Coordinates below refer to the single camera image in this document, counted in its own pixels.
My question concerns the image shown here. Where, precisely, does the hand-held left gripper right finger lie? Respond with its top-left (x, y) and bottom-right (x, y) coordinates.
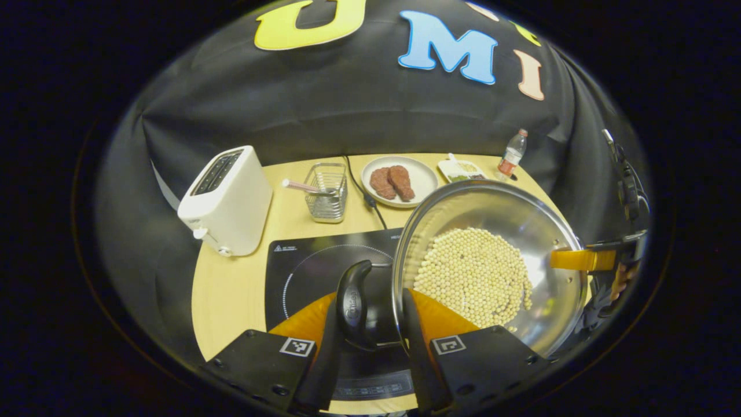
top-left (401, 288), bottom-right (552, 414)

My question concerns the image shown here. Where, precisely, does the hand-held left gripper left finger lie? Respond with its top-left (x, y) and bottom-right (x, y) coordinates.
top-left (200, 291), bottom-right (343, 415)

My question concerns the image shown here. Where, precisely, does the steel pot with black handles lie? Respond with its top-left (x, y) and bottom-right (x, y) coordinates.
top-left (337, 180), bottom-right (590, 359)

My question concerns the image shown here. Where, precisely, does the black induction cooktop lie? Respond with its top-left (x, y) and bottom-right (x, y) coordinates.
top-left (265, 228), bottom-right (417, 401)

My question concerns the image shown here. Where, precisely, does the pile of yellow soybeans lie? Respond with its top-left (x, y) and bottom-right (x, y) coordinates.
top-left (413, 227), bottom-right (533, 332)

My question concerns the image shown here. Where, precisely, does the clear water bottle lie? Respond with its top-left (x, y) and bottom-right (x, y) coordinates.
top-left (497, 129), bottom-right (529, 182)

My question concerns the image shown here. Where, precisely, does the white divided condiment dish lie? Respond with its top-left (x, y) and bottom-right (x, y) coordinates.
top-left (437, 153), bottom-right (488, 184)

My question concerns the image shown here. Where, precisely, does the white oval plate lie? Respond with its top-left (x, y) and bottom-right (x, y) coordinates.
top-left (360, 155), bottom-right (439, 209)

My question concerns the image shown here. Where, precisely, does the brown meat slice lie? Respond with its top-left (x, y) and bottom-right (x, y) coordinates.
top-left (388, 165), bottom-right (416, 202)
top-left (369, 167), bottom-right (397, 200)

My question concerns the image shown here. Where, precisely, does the white toaster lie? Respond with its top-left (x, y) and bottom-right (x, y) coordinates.
top-left (177, 145), bottom-right (273, 257)

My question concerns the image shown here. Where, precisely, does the pink stick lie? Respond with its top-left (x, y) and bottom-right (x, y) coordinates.
top-left (282, 178), bottom-right (336, 196)

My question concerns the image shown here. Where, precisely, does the wire mesh basket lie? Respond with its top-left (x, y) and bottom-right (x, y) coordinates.
top-left (304, 162), bottom-right (349, 224)

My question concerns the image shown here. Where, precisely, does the black power cable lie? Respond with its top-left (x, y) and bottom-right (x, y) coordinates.
top-left (344, 155), bottom-right (388, 231)

